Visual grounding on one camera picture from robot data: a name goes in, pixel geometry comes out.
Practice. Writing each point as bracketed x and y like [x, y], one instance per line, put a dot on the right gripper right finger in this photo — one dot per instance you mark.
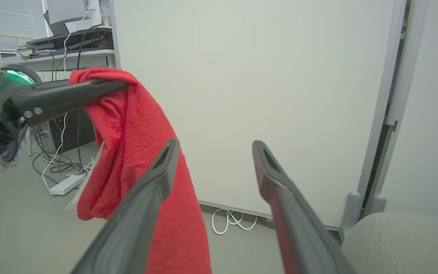
[299, 228]

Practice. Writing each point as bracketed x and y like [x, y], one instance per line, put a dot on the white partition panel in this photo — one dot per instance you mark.
[261, 76]
[432, 114]

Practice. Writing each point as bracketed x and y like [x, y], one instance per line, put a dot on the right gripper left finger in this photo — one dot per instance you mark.
[135, 213]

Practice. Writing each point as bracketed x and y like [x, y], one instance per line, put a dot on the red and white garment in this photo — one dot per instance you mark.
[139, 129]

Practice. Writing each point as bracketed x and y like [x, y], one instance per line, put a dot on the grey fabric sofa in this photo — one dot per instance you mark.
[405, 247]

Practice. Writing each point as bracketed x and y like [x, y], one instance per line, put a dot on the black computer tower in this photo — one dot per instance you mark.
[84, 129]

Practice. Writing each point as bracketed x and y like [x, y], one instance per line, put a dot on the black desk riser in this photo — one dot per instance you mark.
[78, 38]

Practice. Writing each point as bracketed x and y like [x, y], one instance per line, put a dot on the grey monitor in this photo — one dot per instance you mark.
[69, 13]

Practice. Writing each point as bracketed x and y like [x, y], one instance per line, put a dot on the white desk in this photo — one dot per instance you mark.
[70, 58]

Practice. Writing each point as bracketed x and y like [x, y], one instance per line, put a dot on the white window blinds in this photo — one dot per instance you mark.
[6, 23]

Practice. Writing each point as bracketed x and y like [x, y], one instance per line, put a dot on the white power strip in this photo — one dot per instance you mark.
[67, 184]

